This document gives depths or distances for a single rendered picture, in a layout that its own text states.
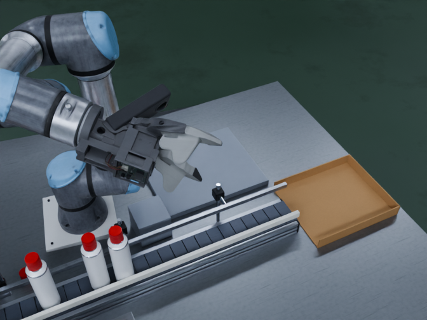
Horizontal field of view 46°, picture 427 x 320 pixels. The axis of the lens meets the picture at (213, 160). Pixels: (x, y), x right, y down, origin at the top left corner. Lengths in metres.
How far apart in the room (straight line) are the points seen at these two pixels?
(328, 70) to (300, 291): 2.49
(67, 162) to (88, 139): 0.71
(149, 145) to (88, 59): 0.52
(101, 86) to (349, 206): 0.87
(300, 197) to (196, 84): 1.99
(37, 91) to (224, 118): 1.24
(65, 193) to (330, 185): 0.85
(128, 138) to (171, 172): 0.12
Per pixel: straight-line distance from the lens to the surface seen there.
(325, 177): 1.75
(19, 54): 1.13
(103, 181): 1.45
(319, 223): 1.61
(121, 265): 1.34
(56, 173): 1.46
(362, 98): 3.54
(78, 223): 1.56
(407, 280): 1.57
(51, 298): 1.38
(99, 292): 1.38
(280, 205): 1.58
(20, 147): 1.95
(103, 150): 0.76
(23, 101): 0.78
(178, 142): 0.74
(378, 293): 1.52
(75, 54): 1.24
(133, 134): 0.76
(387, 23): 4.44
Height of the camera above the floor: 2.07
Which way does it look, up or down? 44 degrees down
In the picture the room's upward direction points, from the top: straight up
